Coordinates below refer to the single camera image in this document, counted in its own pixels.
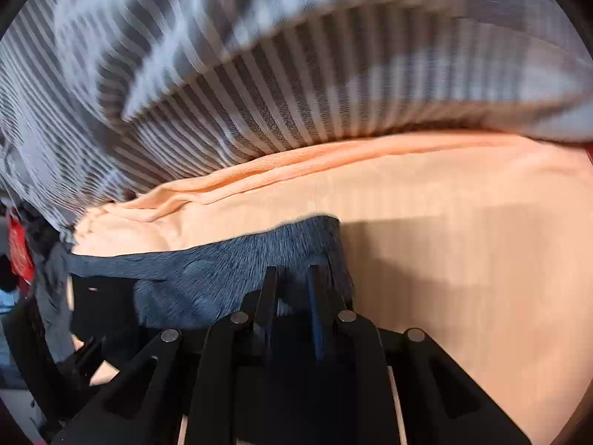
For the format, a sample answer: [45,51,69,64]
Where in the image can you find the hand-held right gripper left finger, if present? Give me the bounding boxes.
[51,266,279,445]

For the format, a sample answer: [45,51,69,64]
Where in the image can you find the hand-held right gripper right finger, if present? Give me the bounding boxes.
[308,264,533,445]

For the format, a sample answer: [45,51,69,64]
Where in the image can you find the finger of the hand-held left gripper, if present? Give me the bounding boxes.
[69,336,109,376]

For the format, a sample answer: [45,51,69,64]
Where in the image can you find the black pants with blue stripes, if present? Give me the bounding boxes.
[67,215,355,334]

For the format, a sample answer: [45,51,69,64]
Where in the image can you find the dark grey quilted jacket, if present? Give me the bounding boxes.
[32,238,77,365]

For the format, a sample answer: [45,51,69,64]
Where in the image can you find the red embroidered pillow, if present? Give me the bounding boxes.
[8,217,37,283]

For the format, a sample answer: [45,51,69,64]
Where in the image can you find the peach orange sheet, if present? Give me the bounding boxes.
[72,132,593,445]

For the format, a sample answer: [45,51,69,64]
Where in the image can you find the grey striped duvet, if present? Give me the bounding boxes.
[0,0,593,242]

